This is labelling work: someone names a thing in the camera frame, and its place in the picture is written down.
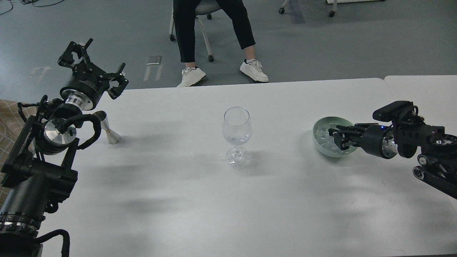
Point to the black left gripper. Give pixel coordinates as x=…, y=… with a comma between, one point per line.
x=87, y=84

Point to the white wheeled furniture base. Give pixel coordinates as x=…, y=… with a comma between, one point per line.
x=297, y=8

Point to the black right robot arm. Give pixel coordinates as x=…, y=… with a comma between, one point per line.
x=437, y=161

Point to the white office chair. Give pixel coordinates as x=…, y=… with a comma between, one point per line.
x=206, y=8

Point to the clear wine glass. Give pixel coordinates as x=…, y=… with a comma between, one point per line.
x=237, y=130

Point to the checkered beige cloth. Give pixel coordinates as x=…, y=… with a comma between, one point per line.
x=11, y=125

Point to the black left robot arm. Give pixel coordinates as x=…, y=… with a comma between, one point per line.
x=38, y=170

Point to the person in black trousers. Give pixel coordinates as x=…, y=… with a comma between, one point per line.
x=184, y=16

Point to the silver metal jigger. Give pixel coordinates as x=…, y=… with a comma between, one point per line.
x=112, y=137

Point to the grey object on floor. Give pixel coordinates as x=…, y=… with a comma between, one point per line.
x=154, y=60

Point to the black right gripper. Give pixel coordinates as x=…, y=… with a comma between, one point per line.
x=377, y=140

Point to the clear ice cubes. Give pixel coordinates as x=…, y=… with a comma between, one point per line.
x=325, y=142

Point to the green bowl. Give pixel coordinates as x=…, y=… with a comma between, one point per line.
x=338, y=121

